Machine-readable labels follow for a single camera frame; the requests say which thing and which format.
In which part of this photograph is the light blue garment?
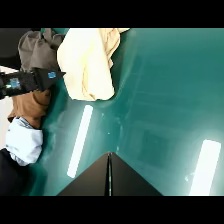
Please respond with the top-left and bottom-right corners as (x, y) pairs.
(4, 116), (44, 167)

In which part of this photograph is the brown garment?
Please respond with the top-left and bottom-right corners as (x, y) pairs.
(7, 89), (52, 130)

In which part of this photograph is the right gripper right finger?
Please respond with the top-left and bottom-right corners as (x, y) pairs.
(109, 152), (163, 197)

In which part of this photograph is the black garment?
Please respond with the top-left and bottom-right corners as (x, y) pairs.
(0, 148), (32, 197)

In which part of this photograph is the cream garment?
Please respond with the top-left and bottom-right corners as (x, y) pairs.
(56, 27), (131, 102)

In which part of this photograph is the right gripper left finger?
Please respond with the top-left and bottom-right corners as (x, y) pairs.
(58, 152), (110, 197)

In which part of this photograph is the grey-brown garment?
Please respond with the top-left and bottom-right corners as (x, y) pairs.
(18, 27), (65, 73)

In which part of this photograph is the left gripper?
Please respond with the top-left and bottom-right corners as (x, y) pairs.
(0, 67), (67, 100)

